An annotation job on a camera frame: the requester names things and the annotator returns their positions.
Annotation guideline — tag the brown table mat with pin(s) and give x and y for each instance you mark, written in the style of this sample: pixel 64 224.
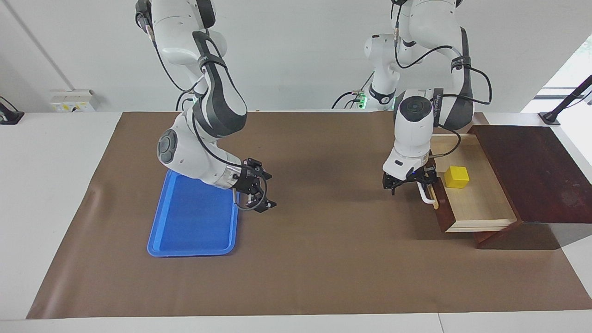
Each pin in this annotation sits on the brown table mat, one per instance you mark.
pixel 323 259

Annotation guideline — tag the black stand arm with base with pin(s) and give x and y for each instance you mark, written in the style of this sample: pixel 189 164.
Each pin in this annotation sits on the black stand arm with base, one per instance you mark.
pixel 566 99

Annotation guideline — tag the white wall socket box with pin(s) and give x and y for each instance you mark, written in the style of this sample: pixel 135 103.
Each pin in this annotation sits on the white wall socket box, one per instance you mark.
pixel 74 101

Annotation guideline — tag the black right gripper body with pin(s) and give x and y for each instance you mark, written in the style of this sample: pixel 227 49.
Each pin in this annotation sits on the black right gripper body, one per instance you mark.
pixel 247 180

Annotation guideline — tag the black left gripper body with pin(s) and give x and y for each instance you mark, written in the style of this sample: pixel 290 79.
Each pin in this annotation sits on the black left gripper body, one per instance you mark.
pixel 411 179

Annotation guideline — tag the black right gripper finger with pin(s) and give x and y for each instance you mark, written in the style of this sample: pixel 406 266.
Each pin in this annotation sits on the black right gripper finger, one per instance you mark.
pixel 259 169
pixel 261 204

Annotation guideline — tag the blue plastic tray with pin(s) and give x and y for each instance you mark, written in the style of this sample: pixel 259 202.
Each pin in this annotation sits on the blue plastic tray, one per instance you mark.
pixel 194 226

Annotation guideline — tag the dark wooden drawer cabinet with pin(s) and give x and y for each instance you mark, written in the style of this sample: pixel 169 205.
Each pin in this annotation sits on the dark wooden drawer cabinet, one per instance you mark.
pixel 532 171

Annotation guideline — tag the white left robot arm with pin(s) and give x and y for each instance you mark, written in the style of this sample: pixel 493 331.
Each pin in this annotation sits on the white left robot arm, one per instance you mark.
pixel 414 125

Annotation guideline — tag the black clamp mount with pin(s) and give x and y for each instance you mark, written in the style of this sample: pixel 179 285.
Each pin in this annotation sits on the black clamp mount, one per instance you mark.
pixel 7 115

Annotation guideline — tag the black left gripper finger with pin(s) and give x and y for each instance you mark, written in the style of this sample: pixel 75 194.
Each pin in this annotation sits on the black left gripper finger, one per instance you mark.
pixel 390 184
pixel 428 178

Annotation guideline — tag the yellow cube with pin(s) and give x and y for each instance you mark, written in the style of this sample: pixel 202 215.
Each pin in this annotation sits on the yellow cube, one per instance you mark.
pixel 457 177

